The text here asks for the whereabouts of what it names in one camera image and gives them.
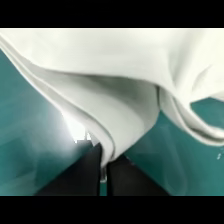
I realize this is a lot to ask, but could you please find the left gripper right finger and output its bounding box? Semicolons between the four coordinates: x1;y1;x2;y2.
106;154;169;197

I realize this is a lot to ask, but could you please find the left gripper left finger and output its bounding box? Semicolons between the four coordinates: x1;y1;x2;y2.
35;142;102;197

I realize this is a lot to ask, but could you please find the white T-shirt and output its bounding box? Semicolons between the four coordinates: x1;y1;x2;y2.
0;28;224;183

